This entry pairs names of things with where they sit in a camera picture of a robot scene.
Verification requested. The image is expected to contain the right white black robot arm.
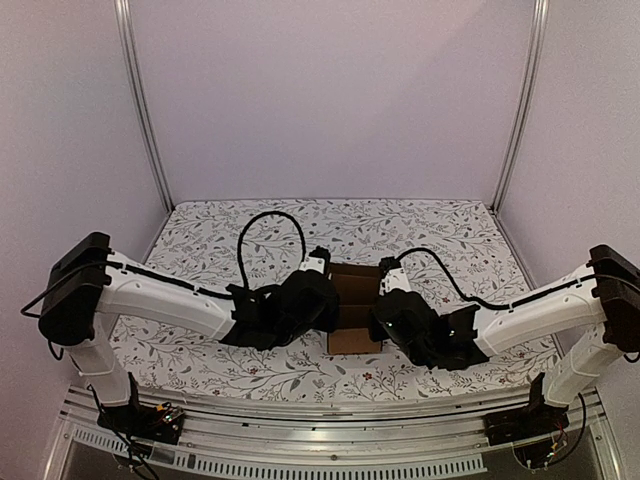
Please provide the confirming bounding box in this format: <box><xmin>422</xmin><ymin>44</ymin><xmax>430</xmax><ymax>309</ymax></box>
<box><xmin>372</xmin><ymin>245</ymin><xmax>639</xmax><ymax>409</ymax></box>

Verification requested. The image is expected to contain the aluminium frame post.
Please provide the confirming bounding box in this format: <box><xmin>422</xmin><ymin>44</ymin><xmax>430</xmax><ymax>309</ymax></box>
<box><xmin>490</xmin><ymin>0</ymin><xmax>549</xmax><ymax>215</ymax></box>
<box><xmin>114</xmin><ymin>0</ymin><xmax>175</xmax><ymax>213</ymax></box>

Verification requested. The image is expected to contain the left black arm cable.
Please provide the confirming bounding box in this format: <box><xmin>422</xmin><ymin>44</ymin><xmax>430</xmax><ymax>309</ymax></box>
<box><xmin>237</xmin><ymin>210</ymin><xmax>307</xmax><ymax>291</ymax></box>

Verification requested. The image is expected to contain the brown cardboard box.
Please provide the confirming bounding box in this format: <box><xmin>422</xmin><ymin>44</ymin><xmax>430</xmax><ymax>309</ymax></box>
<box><xmin>327</xmin><ymin>263</ymin><xmax>382</xmax><ymax>356</ymax></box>

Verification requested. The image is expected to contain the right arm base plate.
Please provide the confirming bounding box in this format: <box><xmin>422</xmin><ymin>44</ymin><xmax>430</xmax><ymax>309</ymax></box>
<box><xmin>482</xmin><ymin>405</ymin><xmax>569</xmax><ymax>446</ymax></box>

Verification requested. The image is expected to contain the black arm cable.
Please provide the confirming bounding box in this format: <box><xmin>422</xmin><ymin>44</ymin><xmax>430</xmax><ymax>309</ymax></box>
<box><xmin>392</xmin><ymin>247</ymin><xmax>596</xmax><ymax>311</ymax></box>
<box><xmin>237</xmin><ymin>210</ymin><xmax>307</xmax><ymax>291</ymax></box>

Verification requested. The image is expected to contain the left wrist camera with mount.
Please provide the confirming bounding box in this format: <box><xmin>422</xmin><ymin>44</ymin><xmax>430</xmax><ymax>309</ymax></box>
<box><xmin>299</xmin><ymin>246</ymin><xmax>331</xmax><ymax>276</ymax></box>

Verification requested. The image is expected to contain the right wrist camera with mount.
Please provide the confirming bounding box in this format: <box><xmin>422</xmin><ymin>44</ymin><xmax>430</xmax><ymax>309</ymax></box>
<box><xmin>379</xmin><ymin>257</ymin><xmax>412</xmax><ymax>296</ymax></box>

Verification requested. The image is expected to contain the left aluminium frame post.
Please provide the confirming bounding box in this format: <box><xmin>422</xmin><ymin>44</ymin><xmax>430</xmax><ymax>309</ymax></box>
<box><xmin>114</xmin><ymin>0</ymin><xmax>175</xmax><ymax>213</ymax></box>

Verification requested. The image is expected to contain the floral patterned table mat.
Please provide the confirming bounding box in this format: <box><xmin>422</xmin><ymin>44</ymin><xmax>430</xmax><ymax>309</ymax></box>
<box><xmin>109</xmin><ymin>200</ymin><xmax>557</xmax><ymax>403</ymax></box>

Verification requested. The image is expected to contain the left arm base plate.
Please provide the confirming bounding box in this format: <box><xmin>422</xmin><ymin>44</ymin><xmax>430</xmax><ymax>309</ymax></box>
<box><xmin>98</xmin><ymin>395</ymin><xmax>185</xmax><ymax>445</ymax></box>

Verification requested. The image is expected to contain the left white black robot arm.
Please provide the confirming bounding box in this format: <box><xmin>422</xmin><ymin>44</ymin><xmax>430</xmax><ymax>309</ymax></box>
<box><xmin>20</xmin><ymin>232</ymin><xmax>339</xmax><ymax>409</ymax></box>

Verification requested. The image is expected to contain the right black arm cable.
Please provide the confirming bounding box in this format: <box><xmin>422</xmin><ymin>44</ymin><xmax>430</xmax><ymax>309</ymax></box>
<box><xmin>392</xmin><ymin>247</ymin><xmax>596</xmax><ymax>311</ymax></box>

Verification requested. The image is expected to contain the front aluminium rail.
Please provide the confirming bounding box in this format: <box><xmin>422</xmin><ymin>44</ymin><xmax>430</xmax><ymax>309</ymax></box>
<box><xmin>39</xmin><ymin>389</ymin><xmax>624</xmax><ymax>480</ymax></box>

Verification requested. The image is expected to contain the right aluminium frame post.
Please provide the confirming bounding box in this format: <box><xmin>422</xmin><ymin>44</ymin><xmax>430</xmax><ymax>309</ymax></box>
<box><xmin>490</xmin><ymin>0</ymin><xmax>549</xmax><ymax>215</ymax></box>

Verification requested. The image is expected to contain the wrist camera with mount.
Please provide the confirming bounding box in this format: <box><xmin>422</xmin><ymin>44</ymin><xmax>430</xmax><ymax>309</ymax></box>
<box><xmin>379</xmin><ymin>257</ymin><xmax>412</xmax><ymax>296</ymax></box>
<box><xmin>299</xmin><ymin>246</ymin><xmax>331</xmax><ymax>276</ymax></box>

